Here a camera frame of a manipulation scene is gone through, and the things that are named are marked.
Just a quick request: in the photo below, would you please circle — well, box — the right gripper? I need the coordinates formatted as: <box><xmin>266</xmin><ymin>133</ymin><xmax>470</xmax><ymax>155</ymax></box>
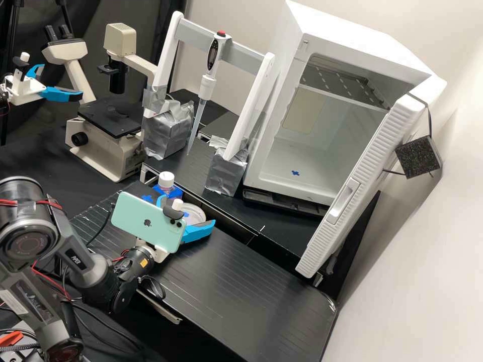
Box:
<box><xmin>150</xmin><ymin>194</ymin><xmax>217</xmax><ymax>264</ymax></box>

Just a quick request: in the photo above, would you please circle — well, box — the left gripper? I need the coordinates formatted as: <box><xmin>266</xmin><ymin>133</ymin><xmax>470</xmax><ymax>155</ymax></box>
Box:
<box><xmin>9</xmin><ymin>63</ymin><xmax>85</xmax><ymax>106</ymax></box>

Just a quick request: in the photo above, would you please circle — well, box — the petri dish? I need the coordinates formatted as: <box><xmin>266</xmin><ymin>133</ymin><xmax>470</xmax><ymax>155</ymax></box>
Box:
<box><xmin>176</xmin><ymin>203</ymin><xmax>207</xmax><ymax>229</ymax></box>

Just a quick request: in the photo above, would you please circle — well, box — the blue bottle holder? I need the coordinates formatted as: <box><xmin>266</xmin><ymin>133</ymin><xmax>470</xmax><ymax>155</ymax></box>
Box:
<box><xmin>152</xmin><ymin>184</ymin><xmax>185</xmax><ymax>203</ymax></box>

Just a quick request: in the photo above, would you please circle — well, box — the small bottle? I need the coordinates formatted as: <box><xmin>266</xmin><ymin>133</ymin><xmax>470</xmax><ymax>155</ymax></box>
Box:
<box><xmin>157</xmin><ymin>171</ymin><xmax>177</xmax><ymax>194</ymax></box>

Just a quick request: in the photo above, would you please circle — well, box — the cream microscope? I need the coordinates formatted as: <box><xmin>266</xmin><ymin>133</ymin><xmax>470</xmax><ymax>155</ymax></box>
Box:
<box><xmin>40</xmin><ymin>22</ymin><xmax>160</xmax><ymax>184</ymax></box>

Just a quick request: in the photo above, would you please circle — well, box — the white pipette stand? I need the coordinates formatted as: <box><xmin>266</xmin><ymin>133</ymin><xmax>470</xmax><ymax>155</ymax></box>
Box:
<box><xmin>141</xmin><ymin>10</ymin><xmax>280</xmax><ymax>198</ymax></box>

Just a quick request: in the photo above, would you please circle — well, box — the pipette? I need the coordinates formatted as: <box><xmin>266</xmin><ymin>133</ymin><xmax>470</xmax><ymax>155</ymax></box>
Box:
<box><xmin>186</xmin><ymin>31</ymin><xmax>232</xmax><ymax>156</ymax></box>

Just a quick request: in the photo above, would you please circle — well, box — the white incubator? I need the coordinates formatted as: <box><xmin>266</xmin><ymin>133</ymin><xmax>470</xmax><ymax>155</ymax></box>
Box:
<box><xmin>243</xmin><ymin>0</ymin><xmax>435</xmax><ymax>209</ymax></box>

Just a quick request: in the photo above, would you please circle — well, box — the incubator door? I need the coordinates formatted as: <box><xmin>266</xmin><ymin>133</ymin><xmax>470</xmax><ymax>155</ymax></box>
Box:
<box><xmin>295</xmin><ymin>74</ymin><xmax>448</xmax><ymax>280</ymax></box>

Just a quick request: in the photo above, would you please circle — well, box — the right wrist camera phone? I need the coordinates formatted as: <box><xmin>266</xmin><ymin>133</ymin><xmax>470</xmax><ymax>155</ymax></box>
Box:
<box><xmin>110</xmin><ymin>191</ymin><xmax>188</xmax><ymax>254</ymax></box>

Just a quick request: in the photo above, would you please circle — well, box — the black cable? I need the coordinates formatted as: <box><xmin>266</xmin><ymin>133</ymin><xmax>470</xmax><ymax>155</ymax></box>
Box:
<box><xmin>86</xmin><ymin>205</ymin><xmax>116</xmax><ymax>248</ymax></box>

